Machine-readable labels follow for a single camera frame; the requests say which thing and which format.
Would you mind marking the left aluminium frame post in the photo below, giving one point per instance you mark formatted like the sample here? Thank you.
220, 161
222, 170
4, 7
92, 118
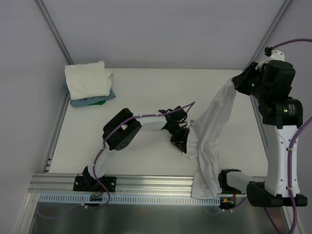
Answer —
55, 33

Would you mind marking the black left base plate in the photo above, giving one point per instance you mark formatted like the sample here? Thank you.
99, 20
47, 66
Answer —
81, 184

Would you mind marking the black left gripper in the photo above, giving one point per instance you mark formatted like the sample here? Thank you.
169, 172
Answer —
179, 134

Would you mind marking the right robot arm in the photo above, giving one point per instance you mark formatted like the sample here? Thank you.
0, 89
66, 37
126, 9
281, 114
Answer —
282, 118

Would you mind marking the right aluminium frame post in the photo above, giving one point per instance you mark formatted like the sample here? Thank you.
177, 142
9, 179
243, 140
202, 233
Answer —
286, 4

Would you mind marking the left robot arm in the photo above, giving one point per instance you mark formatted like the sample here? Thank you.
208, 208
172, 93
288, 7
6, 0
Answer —
122, 129

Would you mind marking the folded green t shirt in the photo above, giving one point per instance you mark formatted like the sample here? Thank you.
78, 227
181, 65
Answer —
99, 103

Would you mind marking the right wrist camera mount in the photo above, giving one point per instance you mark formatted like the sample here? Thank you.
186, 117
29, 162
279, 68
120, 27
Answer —
272, 54

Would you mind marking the folded blue t shirt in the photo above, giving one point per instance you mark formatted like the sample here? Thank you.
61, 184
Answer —
87, 101

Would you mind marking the left side aluminium rail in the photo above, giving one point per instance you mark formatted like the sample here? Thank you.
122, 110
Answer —
55, 134

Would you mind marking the folded white t shirt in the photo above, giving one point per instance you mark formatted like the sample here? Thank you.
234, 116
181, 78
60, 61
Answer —
88, 80

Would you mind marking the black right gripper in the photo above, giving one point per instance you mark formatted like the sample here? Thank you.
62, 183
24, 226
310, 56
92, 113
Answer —
243, 80

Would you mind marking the white t shirt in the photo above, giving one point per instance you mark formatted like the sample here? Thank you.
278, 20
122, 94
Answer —
202, 142
88, 80

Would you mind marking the aluminium frame post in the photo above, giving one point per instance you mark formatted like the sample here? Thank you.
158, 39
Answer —
55, 33
286, 4

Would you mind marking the white slotted cable duct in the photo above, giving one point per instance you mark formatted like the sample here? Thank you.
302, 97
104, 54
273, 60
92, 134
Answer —
128, 199

